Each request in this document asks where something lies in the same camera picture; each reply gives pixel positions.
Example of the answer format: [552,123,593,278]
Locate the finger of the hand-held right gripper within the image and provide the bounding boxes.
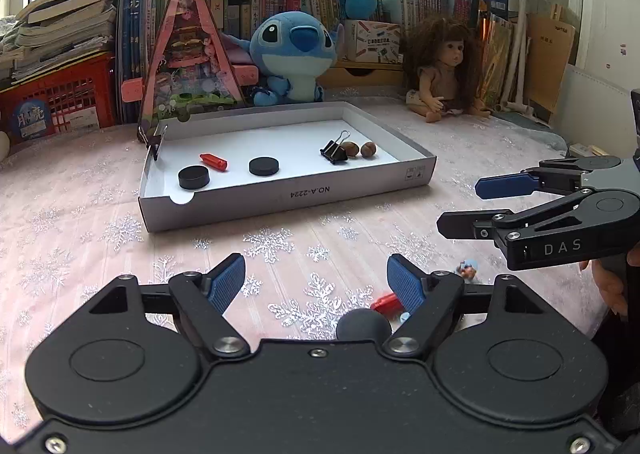
[474,155,624,200]
[436,188,599,240]

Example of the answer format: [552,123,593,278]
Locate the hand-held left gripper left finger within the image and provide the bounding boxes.
[87,253,252,360]

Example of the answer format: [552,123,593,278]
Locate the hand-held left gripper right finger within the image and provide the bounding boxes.
[383,253,549,360]

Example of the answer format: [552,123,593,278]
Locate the red crayon-shaped toy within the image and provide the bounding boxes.
[199,152,230,171]
[369,291,404,315]

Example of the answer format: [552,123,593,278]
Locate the thick black disc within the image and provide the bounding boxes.
[177,165,211,191]
[335,307,393,343]

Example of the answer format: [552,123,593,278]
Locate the white cardboard box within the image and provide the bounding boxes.
[137,100,439,234]

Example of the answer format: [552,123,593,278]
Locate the person's right hand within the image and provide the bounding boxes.
[578,259,630,317]

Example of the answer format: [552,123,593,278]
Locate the orange leaning books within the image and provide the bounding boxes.
[474,9,516,112]

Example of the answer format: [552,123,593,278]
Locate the brown paper envelope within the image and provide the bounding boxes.
[524,13,577,128]

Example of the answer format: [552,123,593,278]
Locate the brown-haired doll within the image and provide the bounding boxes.
[402,16,494,124]

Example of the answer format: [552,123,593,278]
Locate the white pipe rack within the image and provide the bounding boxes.
[502,0,536,116]

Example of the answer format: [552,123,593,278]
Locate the small black binder clip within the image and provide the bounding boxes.
[146,123,169,161]

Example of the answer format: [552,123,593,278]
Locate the wooden drawer box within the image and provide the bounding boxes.
[317,59,409,88]

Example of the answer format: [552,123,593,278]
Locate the white box with pencil print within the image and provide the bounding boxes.
[344,19,404,64]

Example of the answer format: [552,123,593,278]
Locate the pink triangular dollhouse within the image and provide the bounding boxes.
[120,0,261,145]

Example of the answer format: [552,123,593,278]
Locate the round blue plush ball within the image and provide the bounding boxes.
[344,0,379,20]

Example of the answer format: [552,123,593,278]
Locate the red basket with blue label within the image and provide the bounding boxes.
[0,51,119,143]

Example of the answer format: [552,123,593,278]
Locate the blue alien plush toy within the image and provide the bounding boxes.
[220,10,346,106]

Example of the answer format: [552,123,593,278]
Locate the row of thin blue books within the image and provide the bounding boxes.
[113,0,156,125]

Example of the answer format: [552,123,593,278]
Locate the row of upright books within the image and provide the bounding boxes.
[150,0,481,66]

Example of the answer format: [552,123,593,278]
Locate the stack of lying books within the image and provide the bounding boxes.
[0,0,121,83]

